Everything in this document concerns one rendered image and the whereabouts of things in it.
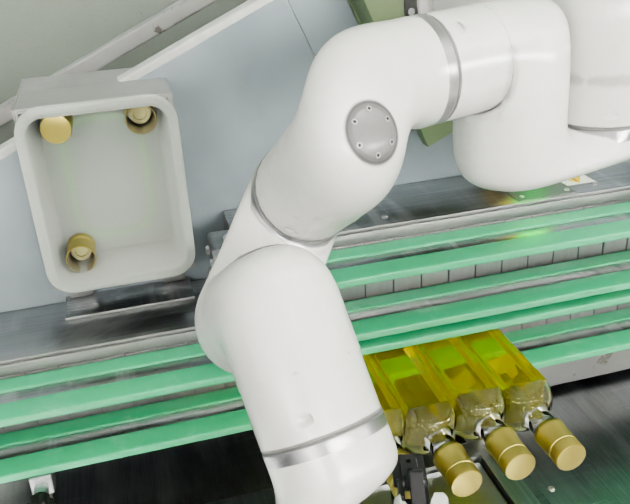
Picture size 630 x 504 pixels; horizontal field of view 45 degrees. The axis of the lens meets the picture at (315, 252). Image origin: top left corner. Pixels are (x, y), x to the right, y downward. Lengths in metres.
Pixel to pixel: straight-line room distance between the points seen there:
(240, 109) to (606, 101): 0.46
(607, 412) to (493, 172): 0.61
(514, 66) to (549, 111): 0.05
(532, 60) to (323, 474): 0.34
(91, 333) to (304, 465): 0.53
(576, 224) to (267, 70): 0.43
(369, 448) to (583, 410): 0.72
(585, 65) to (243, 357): 0.39
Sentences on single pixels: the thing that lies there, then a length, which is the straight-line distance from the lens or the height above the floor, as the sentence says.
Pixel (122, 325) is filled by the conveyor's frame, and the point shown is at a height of 0.84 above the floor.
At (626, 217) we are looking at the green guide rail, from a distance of 1.04.
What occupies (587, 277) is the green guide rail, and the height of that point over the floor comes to 0.93.
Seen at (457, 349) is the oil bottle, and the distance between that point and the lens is 0.92.
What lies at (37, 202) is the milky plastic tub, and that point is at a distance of 0.89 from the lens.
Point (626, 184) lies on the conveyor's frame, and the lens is 1.09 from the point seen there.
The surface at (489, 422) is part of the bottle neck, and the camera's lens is 0.84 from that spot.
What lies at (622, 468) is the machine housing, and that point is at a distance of 1.09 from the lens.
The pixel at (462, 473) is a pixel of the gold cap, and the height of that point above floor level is 1.16.
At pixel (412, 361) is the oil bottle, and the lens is 0.90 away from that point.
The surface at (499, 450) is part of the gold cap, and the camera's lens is 0.81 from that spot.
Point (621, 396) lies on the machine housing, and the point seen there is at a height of 0.92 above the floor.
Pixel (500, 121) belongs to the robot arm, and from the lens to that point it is 0.62.
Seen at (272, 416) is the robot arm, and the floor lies 1.31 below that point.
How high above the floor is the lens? 1.67
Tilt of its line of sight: 60 degrees down
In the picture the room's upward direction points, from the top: 147 degrees clockwise
